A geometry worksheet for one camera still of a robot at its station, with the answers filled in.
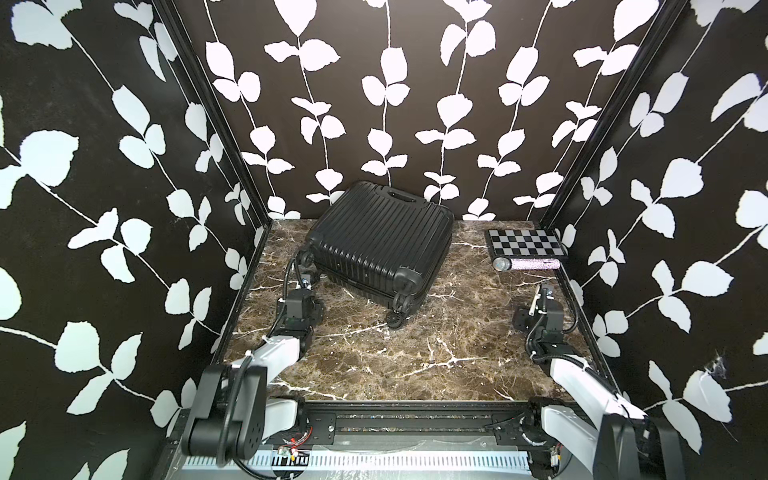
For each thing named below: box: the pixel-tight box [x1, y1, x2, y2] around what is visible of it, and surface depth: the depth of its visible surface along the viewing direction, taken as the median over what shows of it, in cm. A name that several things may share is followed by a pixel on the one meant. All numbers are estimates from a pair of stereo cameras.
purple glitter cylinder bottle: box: [492, 256, 561, 272], surface depth 106 cm
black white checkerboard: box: [485, 228, 568, 259], surface depth 113 cm
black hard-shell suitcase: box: [298, 182, 455, 328], surface depth 89 cm
